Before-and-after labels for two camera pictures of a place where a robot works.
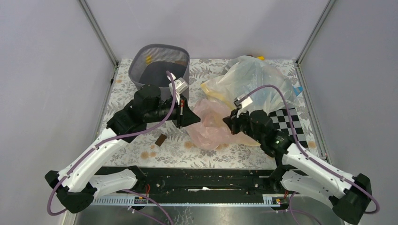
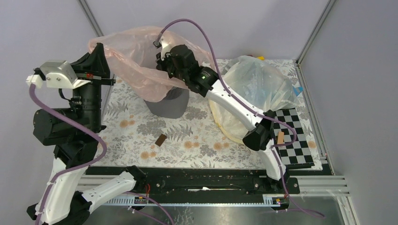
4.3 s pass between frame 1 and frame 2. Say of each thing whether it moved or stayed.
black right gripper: moved
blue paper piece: stayed
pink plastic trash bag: moved
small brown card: stayed
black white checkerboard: stayed
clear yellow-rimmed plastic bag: stayed
